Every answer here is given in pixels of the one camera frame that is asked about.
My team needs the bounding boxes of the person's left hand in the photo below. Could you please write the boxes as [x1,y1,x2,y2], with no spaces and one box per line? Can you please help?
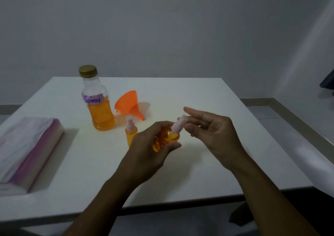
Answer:
[114,121,182,190]

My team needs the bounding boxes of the person's right hand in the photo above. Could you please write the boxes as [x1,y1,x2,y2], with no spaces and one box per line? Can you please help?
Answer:
[178,107,251,171]

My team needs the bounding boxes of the small orange spray bottle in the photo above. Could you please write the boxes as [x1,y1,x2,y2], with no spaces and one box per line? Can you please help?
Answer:
[125,115,138,147]
[152,126,180,153]

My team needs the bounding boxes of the pink spray cap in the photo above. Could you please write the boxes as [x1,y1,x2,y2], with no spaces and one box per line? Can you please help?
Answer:
[171,114,188,134]

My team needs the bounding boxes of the person's right forearm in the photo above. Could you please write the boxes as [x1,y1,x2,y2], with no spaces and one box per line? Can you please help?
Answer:
[228,156,321,236]

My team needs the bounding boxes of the person's left forearm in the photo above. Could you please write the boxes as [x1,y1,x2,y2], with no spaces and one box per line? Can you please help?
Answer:
[62,174,142,236]

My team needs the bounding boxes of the orange plastic funnel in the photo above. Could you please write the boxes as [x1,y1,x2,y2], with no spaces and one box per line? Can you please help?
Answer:
[114,90,146,121]

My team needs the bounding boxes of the large gold-capped orange liquid bottle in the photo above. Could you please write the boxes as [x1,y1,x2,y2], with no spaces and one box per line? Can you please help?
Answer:
[79,65,116,132]

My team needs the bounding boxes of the pink white tissue pack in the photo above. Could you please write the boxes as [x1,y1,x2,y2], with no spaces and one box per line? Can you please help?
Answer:
[0,117,65,196]

